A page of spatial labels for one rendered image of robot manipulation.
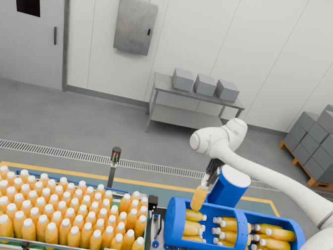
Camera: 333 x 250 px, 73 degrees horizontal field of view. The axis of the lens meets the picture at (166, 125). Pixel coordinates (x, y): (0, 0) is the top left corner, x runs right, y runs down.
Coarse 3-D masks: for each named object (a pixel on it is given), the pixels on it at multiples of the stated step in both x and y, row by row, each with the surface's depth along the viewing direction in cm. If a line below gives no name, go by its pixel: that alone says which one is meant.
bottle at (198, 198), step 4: (196, 188) 129; (200, 188) 125; (196, 192) 127; (200, 192) 125; (204, 192) 125; (196, 196) 127; (200, 196) 125; (204, 196) 126; (192, 200) 131; (196, 200) 128; (200, 200) 127; (204, 200) 129; (192, 204) 131; (196, 204) 129; (200, 204) 129; (192, 208) 132; (196, 208) 131; (200, 208) 132
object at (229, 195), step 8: (216, 184) 232; (224, 184) 202; (232, 184) 197; (216, 192) 241; (224, 192) 204; (232, 192) 200; (240, 192) 200; (208, 200) 247; (216, 200) 212; (224, 200) 207; (232, 200) 206
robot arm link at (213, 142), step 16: (208, 128) 96; (192, 144) 94; (208, 144) 92; (224, 144) 91; (224, 160) 89; (240, 160) 86; (256, 176) 85; (272, 176) 83; (288, 192) 81; (304, 192) 78; (304, 208) 77; (320, 208) 73; (320, 224) 72
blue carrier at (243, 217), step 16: (176, 208) 134; (208, 208) 157; (224, 208) 146; (176, 224) 129; (208, 224) 160; (240, 224) 138; (272, 224) 166; (288, 224) 158; (176, 240) 130; (208, 240) 153; (240, 240) 134; (304, 240) 142
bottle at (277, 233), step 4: (272, 228) 150; (276, 228) 150; (272, 232) 147; (276, 232) 147; (280, 232) 147; (284, 232) 148; (288, 232) 149; (292, 232) 150; (272, 236) 148; (276, 236) 146; (280, 236) 146; (284, 236) 147; (288, 236) 147; (292, 236) 148; (284, 240) 148; (288, 240) 148; (292, 240) 148
